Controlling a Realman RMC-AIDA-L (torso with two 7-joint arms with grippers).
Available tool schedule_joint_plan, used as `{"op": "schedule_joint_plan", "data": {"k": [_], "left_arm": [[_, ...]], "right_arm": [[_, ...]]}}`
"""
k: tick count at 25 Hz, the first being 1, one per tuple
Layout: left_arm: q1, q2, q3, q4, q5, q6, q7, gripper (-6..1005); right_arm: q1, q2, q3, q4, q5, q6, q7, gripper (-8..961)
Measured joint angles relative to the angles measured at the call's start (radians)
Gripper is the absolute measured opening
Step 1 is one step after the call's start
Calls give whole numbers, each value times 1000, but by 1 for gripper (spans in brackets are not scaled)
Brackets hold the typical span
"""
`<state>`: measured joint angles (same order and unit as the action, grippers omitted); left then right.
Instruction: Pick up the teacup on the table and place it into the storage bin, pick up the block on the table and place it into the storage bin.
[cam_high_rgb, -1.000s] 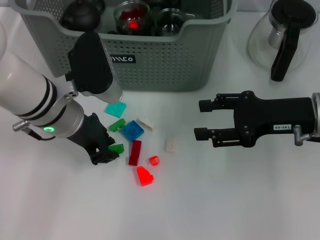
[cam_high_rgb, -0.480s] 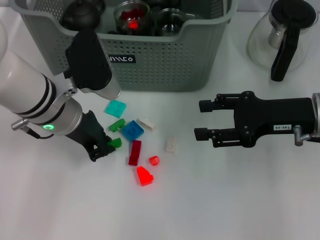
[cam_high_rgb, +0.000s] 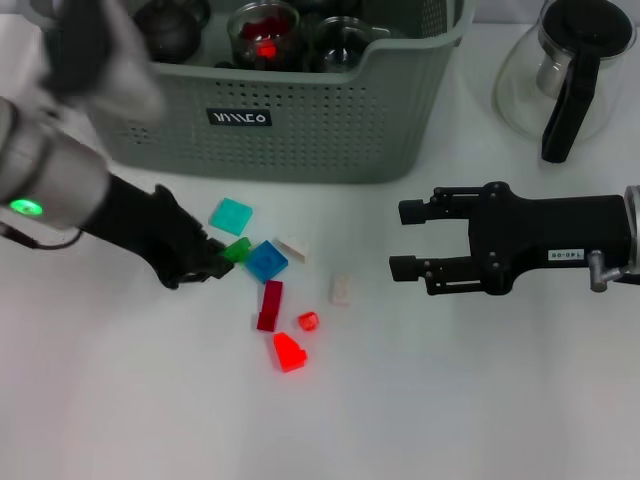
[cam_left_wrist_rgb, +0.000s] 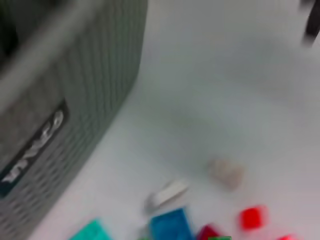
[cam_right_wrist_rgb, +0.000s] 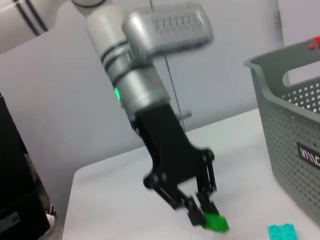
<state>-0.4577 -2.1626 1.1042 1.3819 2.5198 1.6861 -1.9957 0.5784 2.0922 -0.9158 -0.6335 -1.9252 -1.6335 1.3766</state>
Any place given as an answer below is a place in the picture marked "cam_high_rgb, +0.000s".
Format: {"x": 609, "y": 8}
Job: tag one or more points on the white building brick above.
{"x": 294, "y": 247}
{"x": 341, "y": 290}

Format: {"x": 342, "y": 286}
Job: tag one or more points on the glass jar with bricks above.
{"x": 262, "y": 35}

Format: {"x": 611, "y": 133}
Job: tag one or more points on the small red building brick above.
{"x": 266, "y": 50}
{"x": 309, "y": 321}

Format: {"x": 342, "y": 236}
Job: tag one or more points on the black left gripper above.
{"x": 145, "y": 225}

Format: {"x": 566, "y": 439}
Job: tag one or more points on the grey perforated storage bin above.
{"x": 390, "y": 125}

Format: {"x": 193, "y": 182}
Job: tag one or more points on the dark clay teapot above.
{"x": 175, "y": 30}

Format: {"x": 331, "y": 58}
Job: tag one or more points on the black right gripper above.
{"x": 550, "y": 227}

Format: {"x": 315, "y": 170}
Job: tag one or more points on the cyan square building brick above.
{"x": 232, "y": 216}

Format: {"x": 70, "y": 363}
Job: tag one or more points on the blue square building brick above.
{"x": 265, "y": 261}

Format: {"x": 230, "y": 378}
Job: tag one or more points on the dark red long brick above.
{"x": 270, "y": 305}

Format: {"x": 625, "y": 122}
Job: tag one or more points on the orange-red sloped brick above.
{"x": 290, "y": 354}

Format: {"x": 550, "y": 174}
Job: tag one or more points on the green building brick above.
{"x": 239, "y": 250}

